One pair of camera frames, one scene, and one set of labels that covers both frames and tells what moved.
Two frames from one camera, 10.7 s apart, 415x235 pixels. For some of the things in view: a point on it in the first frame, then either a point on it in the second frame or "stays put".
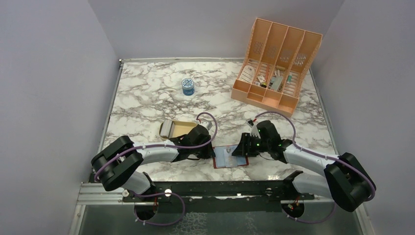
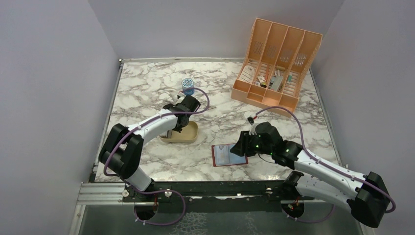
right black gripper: [244, 147] stays put
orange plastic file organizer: [277, 57] stays put
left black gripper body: [198, 152] to [179, 128]
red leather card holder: [223, 157] stays put
